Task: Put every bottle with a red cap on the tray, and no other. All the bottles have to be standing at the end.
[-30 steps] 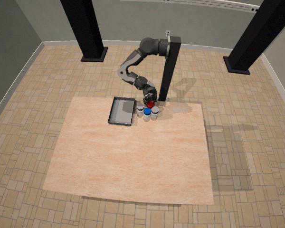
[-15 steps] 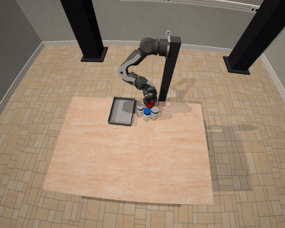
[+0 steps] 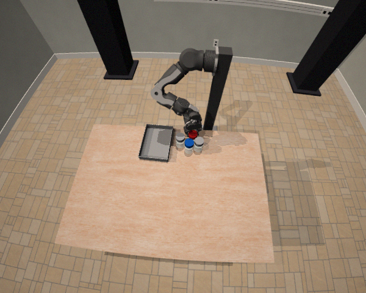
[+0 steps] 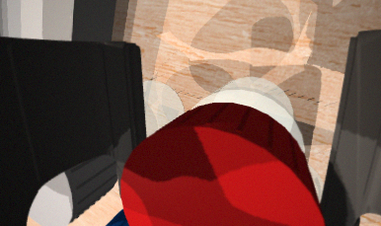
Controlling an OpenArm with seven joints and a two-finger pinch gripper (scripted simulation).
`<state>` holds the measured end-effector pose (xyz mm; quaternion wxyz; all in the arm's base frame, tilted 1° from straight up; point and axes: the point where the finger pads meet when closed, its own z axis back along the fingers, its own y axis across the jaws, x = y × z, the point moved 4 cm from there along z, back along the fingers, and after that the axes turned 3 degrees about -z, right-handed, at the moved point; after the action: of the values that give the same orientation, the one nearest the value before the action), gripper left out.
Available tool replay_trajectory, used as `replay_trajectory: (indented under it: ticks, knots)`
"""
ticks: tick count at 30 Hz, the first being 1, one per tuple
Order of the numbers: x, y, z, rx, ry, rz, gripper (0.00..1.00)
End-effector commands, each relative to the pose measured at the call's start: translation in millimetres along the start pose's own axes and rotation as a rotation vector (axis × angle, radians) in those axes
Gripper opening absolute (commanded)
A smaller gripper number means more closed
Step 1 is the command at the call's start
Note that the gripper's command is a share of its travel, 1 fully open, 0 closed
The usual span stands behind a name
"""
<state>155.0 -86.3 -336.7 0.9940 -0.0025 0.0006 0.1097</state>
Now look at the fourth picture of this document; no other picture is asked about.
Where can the clear glass bottle with blue cap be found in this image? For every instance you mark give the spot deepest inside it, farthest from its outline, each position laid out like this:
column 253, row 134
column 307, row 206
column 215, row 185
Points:
column 118, row 220

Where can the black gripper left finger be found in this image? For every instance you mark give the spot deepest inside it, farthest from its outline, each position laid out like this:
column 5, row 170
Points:
column 64, row 102

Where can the clear glass bottle with grey cap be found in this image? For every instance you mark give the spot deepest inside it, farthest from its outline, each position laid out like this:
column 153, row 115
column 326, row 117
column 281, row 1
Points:
column 67, row 196
column 318, row 182

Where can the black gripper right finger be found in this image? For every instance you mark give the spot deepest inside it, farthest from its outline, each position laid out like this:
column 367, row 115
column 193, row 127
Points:
column 352, row 184

